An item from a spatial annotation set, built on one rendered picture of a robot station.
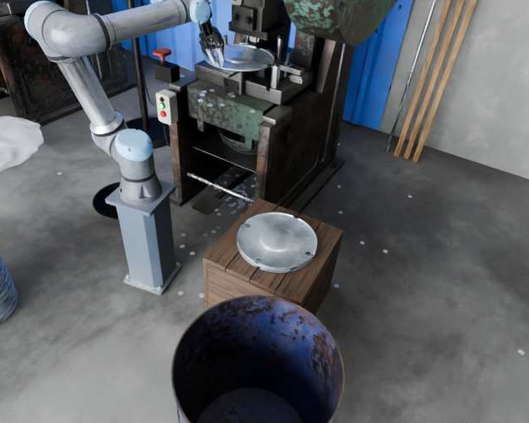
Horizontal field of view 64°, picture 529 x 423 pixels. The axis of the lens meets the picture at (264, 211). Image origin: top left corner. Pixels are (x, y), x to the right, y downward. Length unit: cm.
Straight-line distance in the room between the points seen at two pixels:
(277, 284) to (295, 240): 21
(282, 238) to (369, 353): 56
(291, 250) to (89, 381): 83
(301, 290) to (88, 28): 98
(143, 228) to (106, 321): 41
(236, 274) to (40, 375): 77
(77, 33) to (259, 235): 85
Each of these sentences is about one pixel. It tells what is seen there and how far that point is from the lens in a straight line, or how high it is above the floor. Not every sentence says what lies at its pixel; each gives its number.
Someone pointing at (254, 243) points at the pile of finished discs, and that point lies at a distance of 151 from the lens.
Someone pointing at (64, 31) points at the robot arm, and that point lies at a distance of 130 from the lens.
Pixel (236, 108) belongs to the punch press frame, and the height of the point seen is 62.
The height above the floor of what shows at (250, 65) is 78.
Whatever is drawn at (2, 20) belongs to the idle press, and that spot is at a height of 64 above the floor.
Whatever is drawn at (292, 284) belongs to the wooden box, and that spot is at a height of 35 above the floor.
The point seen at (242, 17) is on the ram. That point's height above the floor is 94.
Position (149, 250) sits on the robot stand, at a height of 24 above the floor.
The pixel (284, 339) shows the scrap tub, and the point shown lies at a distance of 133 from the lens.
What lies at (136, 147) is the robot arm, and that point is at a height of 67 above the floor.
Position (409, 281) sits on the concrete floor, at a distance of 204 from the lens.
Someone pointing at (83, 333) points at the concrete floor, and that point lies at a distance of 180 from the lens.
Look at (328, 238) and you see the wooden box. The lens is 160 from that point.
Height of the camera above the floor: 142
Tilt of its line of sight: 40 degrees down
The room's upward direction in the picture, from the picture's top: 5 degrees clockwise
